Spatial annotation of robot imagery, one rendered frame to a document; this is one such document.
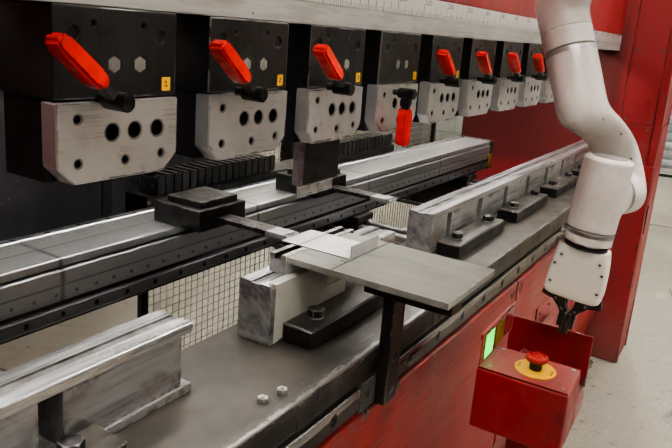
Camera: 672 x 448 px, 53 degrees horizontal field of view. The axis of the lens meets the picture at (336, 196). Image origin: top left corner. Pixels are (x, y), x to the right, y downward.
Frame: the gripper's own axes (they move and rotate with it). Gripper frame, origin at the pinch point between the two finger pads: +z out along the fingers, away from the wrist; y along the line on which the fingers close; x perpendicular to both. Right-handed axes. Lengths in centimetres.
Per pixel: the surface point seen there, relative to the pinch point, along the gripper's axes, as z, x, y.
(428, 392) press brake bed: 17.3, -13.5, -18.6
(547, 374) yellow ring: 6.4, -10.5, 0.7
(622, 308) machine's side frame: 59, 180, -1
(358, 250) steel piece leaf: -14.3, -36.0, -27.1
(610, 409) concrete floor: 84, 137, 7
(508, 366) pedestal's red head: 7.0, -11.8, -5.8
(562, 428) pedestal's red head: 12.5, -14.9, 5.7
